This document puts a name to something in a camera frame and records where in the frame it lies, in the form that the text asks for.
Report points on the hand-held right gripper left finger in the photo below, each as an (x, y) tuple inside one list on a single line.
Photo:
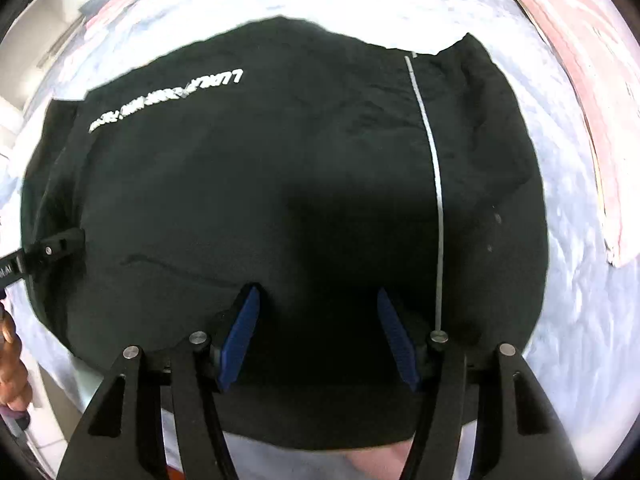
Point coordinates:
[(242, 330)]

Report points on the person's left hand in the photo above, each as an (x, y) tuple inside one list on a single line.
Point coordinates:
[(12, 360)]

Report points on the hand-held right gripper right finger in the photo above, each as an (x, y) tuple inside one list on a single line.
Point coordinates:
[(397, 340)]

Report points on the black jacket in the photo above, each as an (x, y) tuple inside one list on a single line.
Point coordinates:
[(275, 185)]

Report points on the white shelf unit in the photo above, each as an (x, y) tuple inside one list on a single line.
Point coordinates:
[(45, 35)]

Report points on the pink printed blanket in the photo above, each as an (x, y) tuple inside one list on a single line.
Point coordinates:
[(595, 85)]

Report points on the blue floral blanket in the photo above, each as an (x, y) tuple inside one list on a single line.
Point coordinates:
[(575, 335)]

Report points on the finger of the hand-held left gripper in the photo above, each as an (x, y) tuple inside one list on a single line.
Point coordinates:
[(57, 247)]

